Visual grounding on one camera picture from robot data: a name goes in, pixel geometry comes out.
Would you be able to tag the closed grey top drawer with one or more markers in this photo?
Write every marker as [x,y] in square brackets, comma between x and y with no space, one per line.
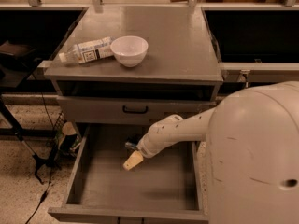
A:
[109,110]

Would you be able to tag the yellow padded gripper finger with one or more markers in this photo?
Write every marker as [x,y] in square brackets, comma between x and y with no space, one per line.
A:
[135,159]

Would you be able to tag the wire basket with cups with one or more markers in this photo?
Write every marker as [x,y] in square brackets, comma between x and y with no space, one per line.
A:
[66,137]

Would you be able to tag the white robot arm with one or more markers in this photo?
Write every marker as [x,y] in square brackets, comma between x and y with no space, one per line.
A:
[252,153]

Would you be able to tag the black tripod stand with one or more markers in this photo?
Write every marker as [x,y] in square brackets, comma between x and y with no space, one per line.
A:
[16,128]

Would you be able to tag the open grey middle drawer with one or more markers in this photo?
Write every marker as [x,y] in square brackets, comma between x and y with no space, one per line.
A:
[162,190]

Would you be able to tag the white ceramic bowl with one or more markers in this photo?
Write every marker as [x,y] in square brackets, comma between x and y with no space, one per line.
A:
[129,50]

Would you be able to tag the grey drawer cabinet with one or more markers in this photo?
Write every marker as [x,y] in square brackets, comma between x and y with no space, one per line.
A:
[180,63]

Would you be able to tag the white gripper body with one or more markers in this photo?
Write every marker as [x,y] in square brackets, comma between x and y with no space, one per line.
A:
[145,147]

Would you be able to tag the silver blue redbull can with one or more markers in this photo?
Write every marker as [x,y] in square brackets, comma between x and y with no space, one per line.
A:
[132,143]

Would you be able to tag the dark side shelf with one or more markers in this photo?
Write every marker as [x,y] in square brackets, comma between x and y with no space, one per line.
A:
[17,62]

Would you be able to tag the clear plastic labelled bottle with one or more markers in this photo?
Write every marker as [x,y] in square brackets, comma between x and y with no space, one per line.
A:
[88,51]

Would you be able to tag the black drawer handle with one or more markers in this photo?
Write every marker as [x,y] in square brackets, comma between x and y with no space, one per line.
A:
[128,110]

